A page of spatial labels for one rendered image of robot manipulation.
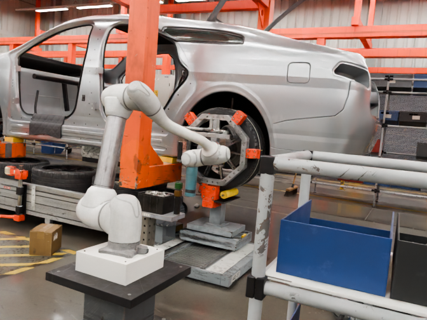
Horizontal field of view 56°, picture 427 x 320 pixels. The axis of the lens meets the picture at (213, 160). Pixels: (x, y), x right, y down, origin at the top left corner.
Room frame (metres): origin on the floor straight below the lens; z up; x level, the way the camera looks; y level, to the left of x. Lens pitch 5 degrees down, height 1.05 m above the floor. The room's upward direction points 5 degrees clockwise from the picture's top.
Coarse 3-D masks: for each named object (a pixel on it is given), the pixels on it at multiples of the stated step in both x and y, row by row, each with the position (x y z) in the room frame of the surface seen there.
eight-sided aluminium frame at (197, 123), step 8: (200, 120) 3.16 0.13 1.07; (224, 120) 3.08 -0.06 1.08; (240, 128) 3.07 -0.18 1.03; (240, 136) 3.02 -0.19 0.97; (184, 144) 3.22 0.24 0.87; (248, 144) 3.05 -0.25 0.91; (240, 160) 3.01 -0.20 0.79; (240, 168) 3.01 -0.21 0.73; (200, 176) 3.18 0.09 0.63; (232, 176) 3.03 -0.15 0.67; (216, 184) 3.09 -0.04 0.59; (224, 184) 3.06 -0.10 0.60
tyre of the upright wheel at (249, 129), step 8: (208, 112) 3.22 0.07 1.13; (216, 112) 3.20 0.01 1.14; (224, 112) 3.17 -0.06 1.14; (232, 112) 3.14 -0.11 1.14; (248, 120) 3.15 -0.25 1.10; (248, 128) 3.08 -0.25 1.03; (256, 128) 3.17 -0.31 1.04; (248, 136) 3.08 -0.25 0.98; (256, 136) 3.09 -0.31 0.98; (256, 144) 3.06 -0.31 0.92; (264, 144) 3.23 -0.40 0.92; (264, 152) 3.23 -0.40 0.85; (248, 160) 3.07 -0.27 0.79; (256, 160) 3.07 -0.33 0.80; (248, 168) 3.07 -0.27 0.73; (256, 168) 3.15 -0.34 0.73; (240, 176) 3.09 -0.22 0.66; (248, 176) 3.09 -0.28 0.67; (232, 184) 3.12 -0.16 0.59; (240, 184) 3.13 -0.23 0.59
